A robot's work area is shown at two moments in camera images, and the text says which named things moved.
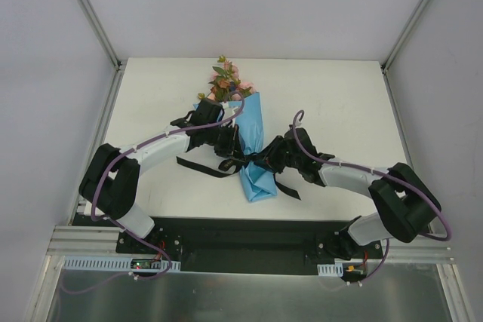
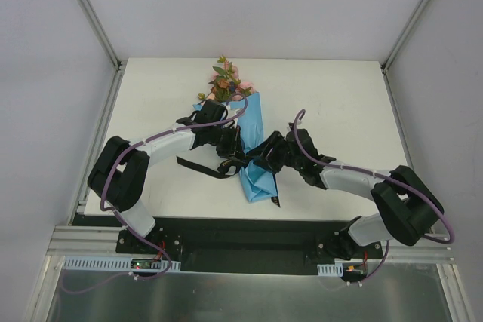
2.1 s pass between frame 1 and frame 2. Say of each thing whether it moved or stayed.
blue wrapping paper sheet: stayed
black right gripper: stayed
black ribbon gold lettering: moved
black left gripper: stayed
